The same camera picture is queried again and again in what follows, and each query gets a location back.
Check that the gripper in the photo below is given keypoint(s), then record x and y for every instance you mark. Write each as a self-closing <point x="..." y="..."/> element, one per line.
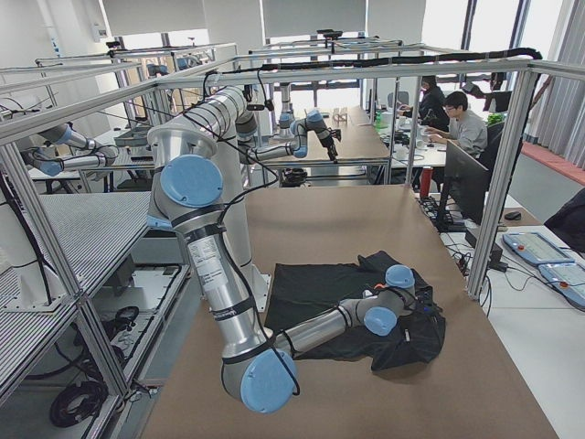
<point x="330" y="143"/>
<point x="423" y="305"/>

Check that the black printed t-shirt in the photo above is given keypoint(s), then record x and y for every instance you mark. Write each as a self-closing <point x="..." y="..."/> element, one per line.
<point x="375" y="290"/>

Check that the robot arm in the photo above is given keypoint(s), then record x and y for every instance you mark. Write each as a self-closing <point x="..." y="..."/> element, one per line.
<point x="197" y="193"/>
<point x="295" y="140"/>

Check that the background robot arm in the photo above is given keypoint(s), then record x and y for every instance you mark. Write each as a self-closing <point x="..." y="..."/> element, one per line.
<point x="85" y="152"/>

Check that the person in black clothes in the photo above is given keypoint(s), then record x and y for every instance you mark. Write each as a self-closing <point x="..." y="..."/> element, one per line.
<point x="431" y="112"/>

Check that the red bottle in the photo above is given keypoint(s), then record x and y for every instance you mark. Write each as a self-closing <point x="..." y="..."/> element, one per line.
<point x="425" y="181"/>

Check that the black Huawei monitor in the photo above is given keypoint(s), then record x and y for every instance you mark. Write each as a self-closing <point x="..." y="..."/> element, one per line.
<point x="465" y="181"/>

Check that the teach pendant with red button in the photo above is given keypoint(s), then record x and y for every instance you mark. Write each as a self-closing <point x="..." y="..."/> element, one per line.
<point x="534" y="248"/>

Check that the black computer mouse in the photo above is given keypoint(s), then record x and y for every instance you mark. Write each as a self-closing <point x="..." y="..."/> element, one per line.
<point x="513" y="215"/>

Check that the man in beige sweater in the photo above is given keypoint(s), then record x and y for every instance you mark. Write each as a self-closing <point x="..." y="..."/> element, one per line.
<point x="466" y="129"/>

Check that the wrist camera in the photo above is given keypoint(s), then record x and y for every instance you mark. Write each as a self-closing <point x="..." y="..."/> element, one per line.
<point x="336" y="134"/>
<point x="425" y="317"/>

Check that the aluminium frame post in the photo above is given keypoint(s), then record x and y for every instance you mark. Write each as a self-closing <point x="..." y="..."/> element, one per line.
<point x="521" y="98"/>

